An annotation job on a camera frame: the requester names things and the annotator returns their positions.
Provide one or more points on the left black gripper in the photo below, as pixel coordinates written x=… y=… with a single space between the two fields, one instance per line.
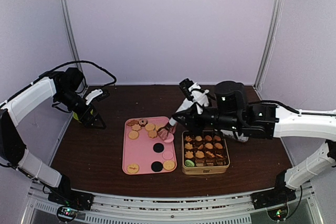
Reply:
x=87 y=121

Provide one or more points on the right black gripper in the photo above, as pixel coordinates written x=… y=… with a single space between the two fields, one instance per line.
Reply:
x=190 y=116

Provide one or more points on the brown leaf cookie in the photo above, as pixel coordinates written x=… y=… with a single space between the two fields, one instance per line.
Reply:
x=188 y=139

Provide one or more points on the metal serving tongs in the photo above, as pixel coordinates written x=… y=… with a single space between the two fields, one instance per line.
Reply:
x=170 y=126

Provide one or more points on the pink sandwich cookie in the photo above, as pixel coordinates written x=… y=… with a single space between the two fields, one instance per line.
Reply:
x=168 y=155
x=168 y=139

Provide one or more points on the leaf cookie second row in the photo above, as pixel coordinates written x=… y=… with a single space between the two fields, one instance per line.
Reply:
x=188 y=146

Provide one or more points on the green sandwich cookie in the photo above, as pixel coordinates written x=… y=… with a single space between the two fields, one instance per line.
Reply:
x=189 y=163

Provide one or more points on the star butter cookie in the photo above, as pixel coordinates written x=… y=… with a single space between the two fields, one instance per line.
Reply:
x=209 y=154

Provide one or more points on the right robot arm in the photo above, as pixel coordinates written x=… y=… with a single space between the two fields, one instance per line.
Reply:
x=229 y=111

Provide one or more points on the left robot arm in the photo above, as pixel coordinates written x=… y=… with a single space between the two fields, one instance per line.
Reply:
x=61 y=87

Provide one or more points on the green plastic bowl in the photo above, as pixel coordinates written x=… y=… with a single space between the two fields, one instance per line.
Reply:
x=75 y=116

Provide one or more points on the beige round biscuit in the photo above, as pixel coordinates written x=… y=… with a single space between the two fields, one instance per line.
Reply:
x=158 y=127
x=150 y=127
x=133 y=135

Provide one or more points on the beige leaf cookie under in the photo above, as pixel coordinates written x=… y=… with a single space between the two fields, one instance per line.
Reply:
x=152 y=134

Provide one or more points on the beige round biscuit top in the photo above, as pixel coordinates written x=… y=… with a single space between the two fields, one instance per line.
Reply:
x=150 y=127

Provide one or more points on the beige round biscuit left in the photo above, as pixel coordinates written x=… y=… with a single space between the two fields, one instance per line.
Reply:
x=133 y=135

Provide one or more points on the black sandwich cookie upper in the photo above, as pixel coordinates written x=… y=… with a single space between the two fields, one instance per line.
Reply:
x=158 y=147

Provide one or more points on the black sandwich cookie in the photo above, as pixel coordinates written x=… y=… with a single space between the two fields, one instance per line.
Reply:
x=156 y=166
x=158 y=147

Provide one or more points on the gold cookie tin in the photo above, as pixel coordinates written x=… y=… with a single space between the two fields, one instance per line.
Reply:
x=204 y=153

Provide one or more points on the chocolate sprinkle donut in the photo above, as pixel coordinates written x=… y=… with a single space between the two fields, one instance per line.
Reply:
x=142 y=122

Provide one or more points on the beige round biscuit corner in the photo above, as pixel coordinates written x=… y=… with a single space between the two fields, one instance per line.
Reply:
x=169 y=165

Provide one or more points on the pink plastic tray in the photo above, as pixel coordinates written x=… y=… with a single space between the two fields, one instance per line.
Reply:
x=140 y=151

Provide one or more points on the black sandwich cookie lower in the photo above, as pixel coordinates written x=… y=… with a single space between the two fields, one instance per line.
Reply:
x=156 y=166

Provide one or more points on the biscuit with pink stick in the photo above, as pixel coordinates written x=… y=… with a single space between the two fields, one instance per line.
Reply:
x=133 y=168

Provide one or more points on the silver tin lid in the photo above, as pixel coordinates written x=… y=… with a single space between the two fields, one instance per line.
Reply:
x=235 y=136

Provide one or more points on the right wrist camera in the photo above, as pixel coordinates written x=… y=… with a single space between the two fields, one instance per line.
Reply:
x=194 y=95

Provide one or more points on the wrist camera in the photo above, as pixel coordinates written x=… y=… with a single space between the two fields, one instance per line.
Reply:
x=97 y=95
x=194 y=95

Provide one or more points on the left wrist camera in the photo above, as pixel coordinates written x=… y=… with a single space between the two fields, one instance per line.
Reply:
x=97 y=95

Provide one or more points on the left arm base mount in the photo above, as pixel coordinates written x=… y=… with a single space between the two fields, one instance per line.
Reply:
x=70 y=208

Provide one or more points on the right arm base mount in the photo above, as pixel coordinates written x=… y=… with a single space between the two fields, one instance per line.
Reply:
x=275 y=201

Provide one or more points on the right aluminium frame post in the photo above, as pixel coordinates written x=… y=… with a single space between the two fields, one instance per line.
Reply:
x=269 y=45

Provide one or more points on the aluminium frame post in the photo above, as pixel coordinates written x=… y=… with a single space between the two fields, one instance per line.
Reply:
x=70 y=33
x=269 y=45

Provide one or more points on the left aluminium frame post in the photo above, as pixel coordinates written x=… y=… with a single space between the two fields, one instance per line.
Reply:
x=70 y=33

